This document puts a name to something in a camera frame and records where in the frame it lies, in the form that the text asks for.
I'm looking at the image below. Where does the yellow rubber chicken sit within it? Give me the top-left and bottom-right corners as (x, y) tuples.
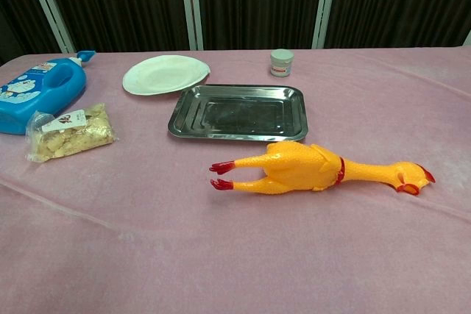
(208, 140), (436, 197)

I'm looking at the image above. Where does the stainless steel tray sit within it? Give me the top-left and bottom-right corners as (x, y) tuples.
(167, 84), (309, 143)

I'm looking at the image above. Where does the small white jar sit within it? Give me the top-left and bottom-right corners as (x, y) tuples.
(269, 48), (294, 78)

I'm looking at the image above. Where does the white paper plate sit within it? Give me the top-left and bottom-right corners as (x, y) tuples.
(121, 54), (211, 96)

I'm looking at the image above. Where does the pink tablecloth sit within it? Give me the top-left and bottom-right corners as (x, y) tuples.
(0, 48), (471, 314)

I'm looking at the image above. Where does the clear bag of snacks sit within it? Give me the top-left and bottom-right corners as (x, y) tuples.
(24, 102), (119, 163)

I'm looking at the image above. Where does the blue pump detergent bottle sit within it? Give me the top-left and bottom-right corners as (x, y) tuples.
(0, 49), (97, 135)

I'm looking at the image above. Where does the white metal frame post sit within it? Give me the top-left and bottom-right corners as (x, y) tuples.
(178, 0), (205, 51)
(311, 0), (340, 49)
(22, 0), (77, 54)

